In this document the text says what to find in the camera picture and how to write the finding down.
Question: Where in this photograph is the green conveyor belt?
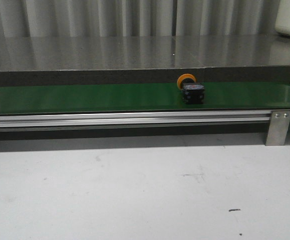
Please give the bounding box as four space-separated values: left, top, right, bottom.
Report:
0 82 290 115

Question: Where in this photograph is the black raised platform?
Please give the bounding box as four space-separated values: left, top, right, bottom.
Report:
0 34 290 87

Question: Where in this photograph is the grey pleated curtain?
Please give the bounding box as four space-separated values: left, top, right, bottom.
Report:
0 0 279 38

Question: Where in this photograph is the aluminium conveyor side rail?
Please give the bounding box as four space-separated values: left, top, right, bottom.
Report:
0 109 272 131

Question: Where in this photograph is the yellow push button switch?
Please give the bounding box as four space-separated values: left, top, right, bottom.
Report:
177 73 205 104

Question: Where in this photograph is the steel conveyor support bracket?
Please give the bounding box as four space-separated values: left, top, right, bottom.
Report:
265 110 290 146

